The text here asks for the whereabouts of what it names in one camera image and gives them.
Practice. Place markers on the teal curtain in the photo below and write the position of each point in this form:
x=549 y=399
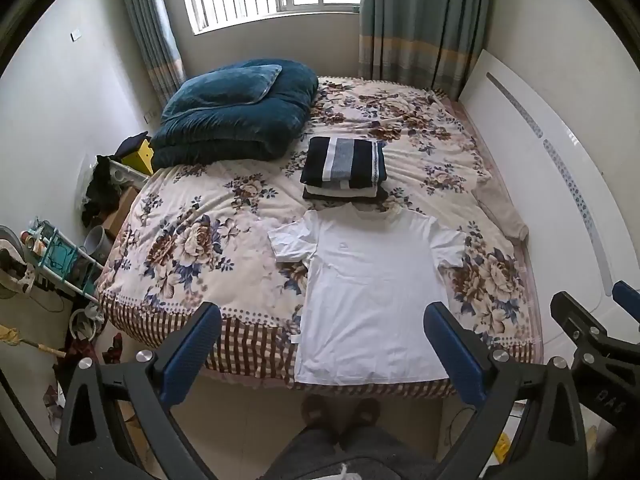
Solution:
x=420 y=20
x=150 y=25

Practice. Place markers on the yellow mop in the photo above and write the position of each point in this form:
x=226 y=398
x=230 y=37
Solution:
x=15 y=336

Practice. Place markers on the grey bucket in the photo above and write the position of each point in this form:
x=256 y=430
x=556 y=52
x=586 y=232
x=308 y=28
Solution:
x=97 y=245

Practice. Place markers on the white headboard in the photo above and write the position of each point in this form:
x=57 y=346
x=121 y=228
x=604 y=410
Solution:
x=555 y=175

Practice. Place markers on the white plastic container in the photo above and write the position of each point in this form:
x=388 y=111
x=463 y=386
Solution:
x=125 y=175

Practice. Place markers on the beige crumpled garment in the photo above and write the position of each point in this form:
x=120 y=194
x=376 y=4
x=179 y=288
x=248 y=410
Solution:
x=502 y=207

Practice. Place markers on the navy striped folded sweater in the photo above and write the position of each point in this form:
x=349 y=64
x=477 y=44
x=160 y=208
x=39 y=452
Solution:
x=342 y=160

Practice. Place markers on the white t-shirt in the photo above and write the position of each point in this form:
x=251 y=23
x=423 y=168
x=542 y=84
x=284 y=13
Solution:
x=372 y=290

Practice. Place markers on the dark folded garment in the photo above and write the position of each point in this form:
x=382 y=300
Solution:
x=382 y=195

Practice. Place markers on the person's grey pants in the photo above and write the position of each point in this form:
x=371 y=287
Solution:
x=340 y=460

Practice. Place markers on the red cloth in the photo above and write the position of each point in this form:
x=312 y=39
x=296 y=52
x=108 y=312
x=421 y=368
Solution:
x=80 y=355

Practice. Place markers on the person's brown slipper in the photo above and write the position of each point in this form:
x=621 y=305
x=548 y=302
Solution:
x=362 y=417
x=317 y=412

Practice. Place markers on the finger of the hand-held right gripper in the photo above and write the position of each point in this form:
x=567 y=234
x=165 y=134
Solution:
x=575 y=317
x=629 y=297

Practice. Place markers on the black clothes pile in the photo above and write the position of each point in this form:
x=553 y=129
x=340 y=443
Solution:
x=102 y=190

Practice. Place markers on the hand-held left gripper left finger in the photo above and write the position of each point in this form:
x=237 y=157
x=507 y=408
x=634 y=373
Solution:
x=192 y=345

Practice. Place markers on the blue plush pillow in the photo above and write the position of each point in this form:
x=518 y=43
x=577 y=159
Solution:
x=220 y=90

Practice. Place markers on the floral bed sheet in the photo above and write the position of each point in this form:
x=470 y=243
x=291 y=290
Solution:
x=210 y=240

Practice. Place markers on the white floor fan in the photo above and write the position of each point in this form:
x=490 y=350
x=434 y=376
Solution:
x=12 y=270

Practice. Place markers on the teal storage rack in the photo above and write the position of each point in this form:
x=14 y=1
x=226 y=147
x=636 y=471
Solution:
x=62 y=260

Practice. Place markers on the beige folded garment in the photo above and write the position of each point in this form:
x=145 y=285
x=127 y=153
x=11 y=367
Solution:
x=340 y=190

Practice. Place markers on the blue plush quilt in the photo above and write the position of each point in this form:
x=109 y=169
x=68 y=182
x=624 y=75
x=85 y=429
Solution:
x=235 y=130

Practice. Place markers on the cardboard box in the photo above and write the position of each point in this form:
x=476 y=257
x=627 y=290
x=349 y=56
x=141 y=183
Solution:
x=120 y=210

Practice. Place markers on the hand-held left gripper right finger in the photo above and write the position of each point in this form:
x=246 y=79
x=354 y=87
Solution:
x=455 y=355

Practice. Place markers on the white wall switch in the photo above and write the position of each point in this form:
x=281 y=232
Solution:
x=76 y=35

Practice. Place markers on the yellow paper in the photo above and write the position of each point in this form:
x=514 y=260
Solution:
x=501 y=447

